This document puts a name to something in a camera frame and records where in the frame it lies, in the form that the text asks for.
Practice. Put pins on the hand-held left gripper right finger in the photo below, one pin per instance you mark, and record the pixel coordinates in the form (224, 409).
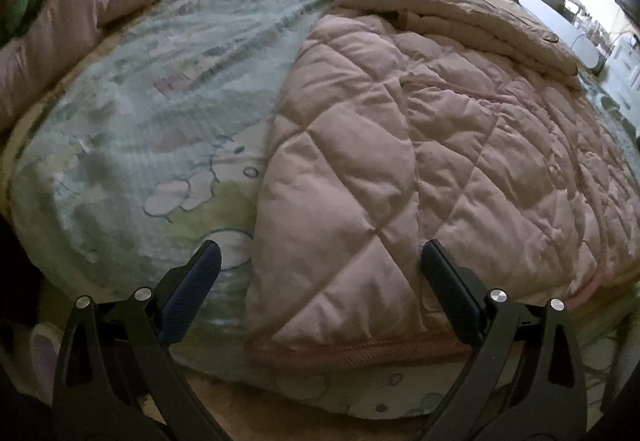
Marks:
(452, 293)

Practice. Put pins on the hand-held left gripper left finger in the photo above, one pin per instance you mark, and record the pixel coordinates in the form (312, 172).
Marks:
(187, 293)

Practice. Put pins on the pink quilted jacket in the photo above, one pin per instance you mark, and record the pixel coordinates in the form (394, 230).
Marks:
(400, 161)

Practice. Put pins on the pastel printed blanket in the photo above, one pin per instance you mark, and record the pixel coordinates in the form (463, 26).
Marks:
(150, 121)

